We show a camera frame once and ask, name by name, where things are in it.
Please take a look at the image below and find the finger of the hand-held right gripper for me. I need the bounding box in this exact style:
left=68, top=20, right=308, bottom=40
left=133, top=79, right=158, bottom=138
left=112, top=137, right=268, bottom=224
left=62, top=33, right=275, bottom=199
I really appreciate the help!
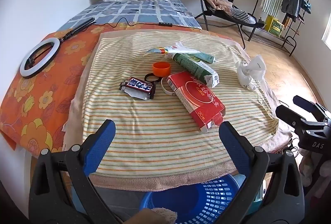
left=275, top=105, right=329, bottom=134
left=293, top=95, right=329, bottom=121

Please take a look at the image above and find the teal toothpaste tube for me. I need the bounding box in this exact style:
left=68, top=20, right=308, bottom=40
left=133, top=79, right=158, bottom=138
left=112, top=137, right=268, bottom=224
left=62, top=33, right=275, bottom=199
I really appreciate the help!
left=193, top=52, right=216, bottom=64

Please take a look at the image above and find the white tissue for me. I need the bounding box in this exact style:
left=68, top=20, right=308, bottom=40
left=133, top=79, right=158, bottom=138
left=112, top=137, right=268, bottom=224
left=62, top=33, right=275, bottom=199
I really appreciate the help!
left=235, top=54, right=267, bottom=91

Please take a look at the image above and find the black cable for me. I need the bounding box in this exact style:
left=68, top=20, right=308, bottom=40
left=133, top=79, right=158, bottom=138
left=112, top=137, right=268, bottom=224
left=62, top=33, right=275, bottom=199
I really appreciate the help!
left=92, top=18, right=203, bottom=30

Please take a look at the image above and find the yellow striped towel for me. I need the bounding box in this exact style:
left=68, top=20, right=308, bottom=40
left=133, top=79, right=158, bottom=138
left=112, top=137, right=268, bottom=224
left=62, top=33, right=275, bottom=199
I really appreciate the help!
left=82, top=31, right=279, bottom=179

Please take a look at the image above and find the black clothes rack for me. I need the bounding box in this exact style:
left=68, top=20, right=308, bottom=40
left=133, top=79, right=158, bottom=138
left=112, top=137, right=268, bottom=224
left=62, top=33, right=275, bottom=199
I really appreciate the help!
left=248, top=0, right=311, bottom=56

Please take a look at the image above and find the white tube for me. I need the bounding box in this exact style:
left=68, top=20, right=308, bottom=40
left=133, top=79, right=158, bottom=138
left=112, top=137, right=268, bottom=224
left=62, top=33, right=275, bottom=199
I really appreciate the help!
left=142, top=42, right=201, bottom=59

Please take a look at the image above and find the black hair tie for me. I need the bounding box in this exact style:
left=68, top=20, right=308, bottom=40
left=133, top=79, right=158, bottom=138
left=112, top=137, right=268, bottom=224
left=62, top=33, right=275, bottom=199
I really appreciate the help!
left=144, top=72, right=159, bottom=83

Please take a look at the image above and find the candy bar wrapper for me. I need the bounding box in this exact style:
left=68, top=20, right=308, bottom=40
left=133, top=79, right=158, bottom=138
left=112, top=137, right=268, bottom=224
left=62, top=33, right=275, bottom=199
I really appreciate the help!
left=119, top=77, right=157, bottom=100

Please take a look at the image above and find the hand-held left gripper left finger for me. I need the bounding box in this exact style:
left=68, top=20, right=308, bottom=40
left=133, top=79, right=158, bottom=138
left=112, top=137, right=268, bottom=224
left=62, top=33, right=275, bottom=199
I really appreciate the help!
left=29, top=119, right=117, bottom=224

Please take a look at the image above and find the blue checked bedsheet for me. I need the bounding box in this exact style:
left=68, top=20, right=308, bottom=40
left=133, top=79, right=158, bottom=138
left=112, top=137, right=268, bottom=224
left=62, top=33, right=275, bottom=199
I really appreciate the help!
left=55, top=0, right=202, bottom=31

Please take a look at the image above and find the ring light with black handle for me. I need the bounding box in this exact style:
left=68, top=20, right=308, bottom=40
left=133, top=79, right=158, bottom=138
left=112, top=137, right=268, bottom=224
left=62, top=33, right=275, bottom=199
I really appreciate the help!
left=20, top=17, right=97, bottom=79

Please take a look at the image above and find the blue plastic basket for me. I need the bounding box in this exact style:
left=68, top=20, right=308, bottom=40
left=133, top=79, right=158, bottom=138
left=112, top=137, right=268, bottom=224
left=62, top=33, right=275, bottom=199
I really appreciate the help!
left=140, top=174, right=249, bottom=224

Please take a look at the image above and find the green drink carton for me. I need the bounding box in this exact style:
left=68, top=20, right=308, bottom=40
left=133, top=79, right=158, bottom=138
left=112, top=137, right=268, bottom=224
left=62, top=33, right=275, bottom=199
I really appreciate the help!
left=172, top=53, right=220, bottom=88

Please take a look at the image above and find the striped towel on bed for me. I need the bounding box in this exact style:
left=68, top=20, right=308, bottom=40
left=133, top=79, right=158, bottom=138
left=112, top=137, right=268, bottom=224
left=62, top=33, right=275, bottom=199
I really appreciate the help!
left=63, top=30, right=293, bottom=191

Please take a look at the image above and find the red cardboard box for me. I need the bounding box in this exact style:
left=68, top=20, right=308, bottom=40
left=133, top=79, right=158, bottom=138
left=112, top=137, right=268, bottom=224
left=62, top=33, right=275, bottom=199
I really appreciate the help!
left=166, top=71, right=226, bottom=133

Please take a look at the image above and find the dark grey jacket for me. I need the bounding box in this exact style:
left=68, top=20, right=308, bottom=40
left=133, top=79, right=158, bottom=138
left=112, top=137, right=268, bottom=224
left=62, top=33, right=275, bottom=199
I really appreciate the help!
left=281, top=0, right=303, bottom=23

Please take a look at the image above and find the teal hanging garment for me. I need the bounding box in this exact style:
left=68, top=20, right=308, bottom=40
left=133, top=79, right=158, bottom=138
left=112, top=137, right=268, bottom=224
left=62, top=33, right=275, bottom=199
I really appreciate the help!
left=300, top=0, right=312, bottom=13

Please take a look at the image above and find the window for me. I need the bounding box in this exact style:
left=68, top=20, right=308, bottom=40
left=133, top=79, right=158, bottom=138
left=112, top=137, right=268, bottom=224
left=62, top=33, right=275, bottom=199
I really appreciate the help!
left=322, top=7, right=331, bottom=50

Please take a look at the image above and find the dark striped garment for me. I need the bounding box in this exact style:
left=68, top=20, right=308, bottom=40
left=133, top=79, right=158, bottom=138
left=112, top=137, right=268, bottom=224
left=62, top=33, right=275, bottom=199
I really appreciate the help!
left=229, top=8, right=258, bottom=25

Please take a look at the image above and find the beige fuzzy cloth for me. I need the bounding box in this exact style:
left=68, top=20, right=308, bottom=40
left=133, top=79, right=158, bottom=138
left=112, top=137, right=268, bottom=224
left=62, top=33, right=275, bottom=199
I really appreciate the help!
left=141, top=208, right=177, bottom=224

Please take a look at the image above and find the yellow plastic crate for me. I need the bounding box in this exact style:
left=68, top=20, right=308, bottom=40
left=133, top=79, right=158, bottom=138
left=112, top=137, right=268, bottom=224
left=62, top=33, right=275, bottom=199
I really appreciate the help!
left=264, top=15, right=283, bottom=37

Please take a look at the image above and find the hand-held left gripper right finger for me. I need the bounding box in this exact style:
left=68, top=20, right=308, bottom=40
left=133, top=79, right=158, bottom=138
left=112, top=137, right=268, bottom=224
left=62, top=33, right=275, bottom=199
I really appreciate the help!
left=218, top=121, right=305, bottom=224

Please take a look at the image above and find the white rubber wristband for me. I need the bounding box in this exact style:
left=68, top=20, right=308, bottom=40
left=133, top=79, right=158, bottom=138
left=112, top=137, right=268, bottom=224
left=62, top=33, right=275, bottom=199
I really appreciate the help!
left=160, top=76, right=176, bottom=96

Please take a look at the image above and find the orange plastic cap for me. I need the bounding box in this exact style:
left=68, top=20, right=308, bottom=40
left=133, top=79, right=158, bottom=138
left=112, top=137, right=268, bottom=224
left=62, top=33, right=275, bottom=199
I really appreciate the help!
left=152, top=62, right=171, bottom=77

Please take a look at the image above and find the orange floral bedsheet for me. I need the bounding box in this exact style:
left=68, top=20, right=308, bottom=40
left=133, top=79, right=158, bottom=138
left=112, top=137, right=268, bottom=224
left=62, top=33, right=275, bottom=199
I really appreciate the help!
left=0, top=25, right=233, bottom=157

